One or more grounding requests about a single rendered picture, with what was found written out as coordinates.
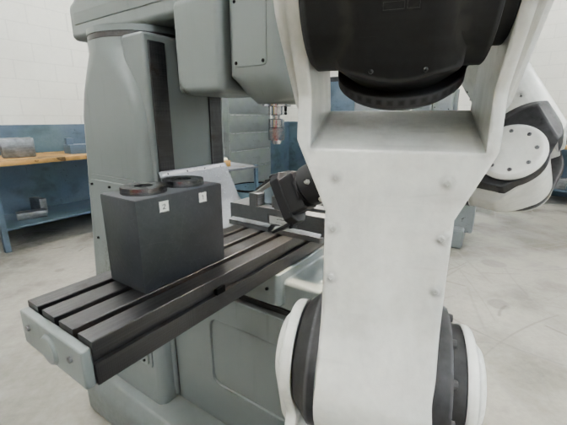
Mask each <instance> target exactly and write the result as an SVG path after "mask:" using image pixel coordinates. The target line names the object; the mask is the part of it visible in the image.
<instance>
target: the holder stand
mask: <svg viewBox="0 0 567 425"><path fill-rule="evenodd" d="M100 200H101V206H102V212H103V218H104V224H105V235H106V242H107V248H108V254H109V260H110V266H111V277H112V279H113V280H116V281H118V282H120V283H122V284H125V285H127V286H128V287H130V288H133V289H136V290H138V291H139V292H141V293H150V292H152V291H154V290H155V289H158V288H161V287H163V286H164V285H167V284H169V283H171V282H174V281H176V280H178V279H180V278H182V277H185V276H187V275H189V274H191V273H193V272H196V271H198V270H200V269H202V268H204V267H206V266H209V265H211V264H213V263H215V262H217V261H220V260H222V259H224V232H223V214H222V196H221V184H220V183H215V182H209V181H203V177H201V176H197V175H178V176H171V177H166V178H164V179H162V182H158V181H144V182H135V183H129V184H125V185H122V186H120V187H119V191H110V192H105V193H101V194H100Z"/></svg>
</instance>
